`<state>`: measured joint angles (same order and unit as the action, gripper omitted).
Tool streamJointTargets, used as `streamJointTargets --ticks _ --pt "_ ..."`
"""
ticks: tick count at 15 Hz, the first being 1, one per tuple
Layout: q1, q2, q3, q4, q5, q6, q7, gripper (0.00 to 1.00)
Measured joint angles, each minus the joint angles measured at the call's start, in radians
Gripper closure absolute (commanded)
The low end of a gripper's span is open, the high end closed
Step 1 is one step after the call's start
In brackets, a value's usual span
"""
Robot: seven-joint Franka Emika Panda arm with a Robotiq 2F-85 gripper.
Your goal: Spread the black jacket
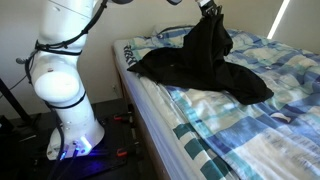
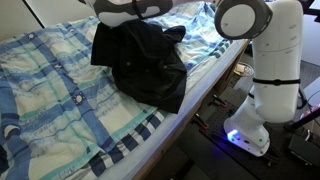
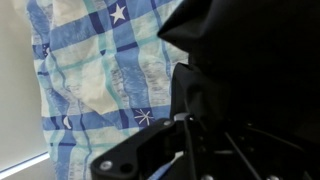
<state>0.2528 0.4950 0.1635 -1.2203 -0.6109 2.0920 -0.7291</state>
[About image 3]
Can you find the blue plaid blanket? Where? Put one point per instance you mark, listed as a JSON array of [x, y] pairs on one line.
[[100, 66]]

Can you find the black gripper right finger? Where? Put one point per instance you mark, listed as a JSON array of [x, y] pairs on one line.
[[253, 156]]

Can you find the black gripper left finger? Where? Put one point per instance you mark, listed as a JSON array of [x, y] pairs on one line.
[[140, 150]]

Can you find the black jacket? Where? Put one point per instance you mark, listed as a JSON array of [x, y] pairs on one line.
[[253, 60]]

